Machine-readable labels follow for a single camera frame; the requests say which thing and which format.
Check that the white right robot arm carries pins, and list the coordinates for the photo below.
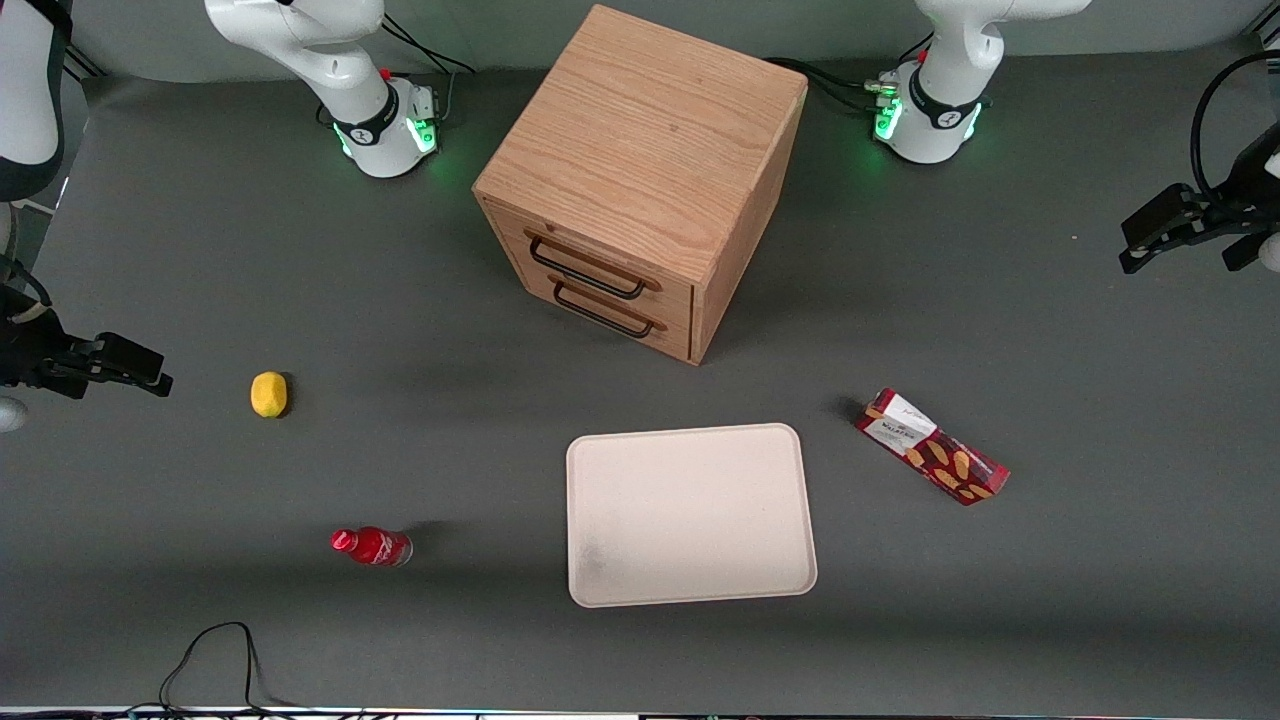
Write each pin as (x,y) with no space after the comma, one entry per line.
(370,110)

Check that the wooden drawer front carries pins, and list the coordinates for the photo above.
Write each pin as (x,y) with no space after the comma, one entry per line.
(600,255)
(660,335)

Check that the red soda bottle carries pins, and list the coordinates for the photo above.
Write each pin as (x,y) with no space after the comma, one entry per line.
(375,546)

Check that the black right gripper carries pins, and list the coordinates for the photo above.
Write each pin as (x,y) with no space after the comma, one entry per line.
(28,352)

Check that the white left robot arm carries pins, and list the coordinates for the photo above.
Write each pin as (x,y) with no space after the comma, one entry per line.
(935,90)

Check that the wooden drawer cabinet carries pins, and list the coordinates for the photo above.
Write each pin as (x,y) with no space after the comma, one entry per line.
(640,130)

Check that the beige plastic tray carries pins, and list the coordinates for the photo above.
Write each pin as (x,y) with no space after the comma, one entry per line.
(690,515)

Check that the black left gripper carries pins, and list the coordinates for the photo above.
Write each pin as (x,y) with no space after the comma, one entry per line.
(1243,208)

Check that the yellow lemon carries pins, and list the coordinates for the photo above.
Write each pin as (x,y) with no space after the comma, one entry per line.
(268,394)

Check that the red tartan cookie box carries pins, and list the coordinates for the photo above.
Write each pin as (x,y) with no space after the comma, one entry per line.
(935,448)

